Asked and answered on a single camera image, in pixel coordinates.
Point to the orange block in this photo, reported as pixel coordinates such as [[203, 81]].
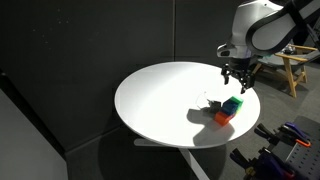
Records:
[[222, 118]]

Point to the blue block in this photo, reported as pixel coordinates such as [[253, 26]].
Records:
[[229, 107]]

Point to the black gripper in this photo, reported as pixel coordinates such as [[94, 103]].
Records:
[[240, 68]]

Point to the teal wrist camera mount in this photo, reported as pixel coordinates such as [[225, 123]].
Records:
[[265, 59]]

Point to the grey block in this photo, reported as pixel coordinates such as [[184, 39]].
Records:
[[216, 106]]

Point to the wooden armchair grey cushion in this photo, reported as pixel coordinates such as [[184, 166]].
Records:
[[291, 68]]

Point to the purple orange spring clamp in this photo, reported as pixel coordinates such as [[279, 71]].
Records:
[[271, 163], [296, 133]]

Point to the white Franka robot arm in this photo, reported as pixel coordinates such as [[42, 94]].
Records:
[[266, 30]]

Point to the crinkled silver plastic bag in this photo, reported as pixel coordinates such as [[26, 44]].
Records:
[[289, 50]]

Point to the white table base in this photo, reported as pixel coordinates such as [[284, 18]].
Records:
[[193, 161]]

